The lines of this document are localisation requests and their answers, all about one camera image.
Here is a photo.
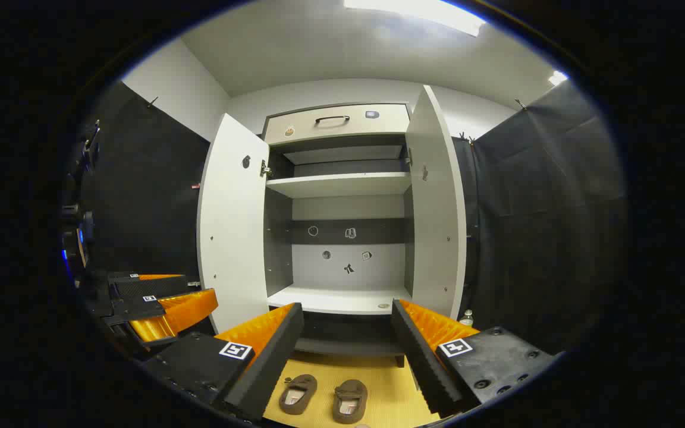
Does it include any white shoe cabinet door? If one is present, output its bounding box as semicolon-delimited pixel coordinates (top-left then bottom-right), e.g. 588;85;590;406
405;85;468;322
197;113;272;335

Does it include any brown fuzzy shoe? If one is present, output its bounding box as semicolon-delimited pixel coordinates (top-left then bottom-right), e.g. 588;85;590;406
278;374;318;416
332;379;369;424

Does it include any white cabinet drawer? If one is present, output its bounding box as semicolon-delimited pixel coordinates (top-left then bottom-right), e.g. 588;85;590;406
264;103;411;146

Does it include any white and grey shoe cabinet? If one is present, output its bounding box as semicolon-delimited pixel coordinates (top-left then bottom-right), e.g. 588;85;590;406
262;102;414;366

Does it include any white cabinet shelf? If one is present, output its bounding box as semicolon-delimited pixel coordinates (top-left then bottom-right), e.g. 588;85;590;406
265;172;413;199

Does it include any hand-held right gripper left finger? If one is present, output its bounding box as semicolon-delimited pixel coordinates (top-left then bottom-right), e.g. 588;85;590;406
143;302;306;421

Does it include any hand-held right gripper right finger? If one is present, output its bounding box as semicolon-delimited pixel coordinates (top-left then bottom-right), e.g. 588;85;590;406
390;299;558;417

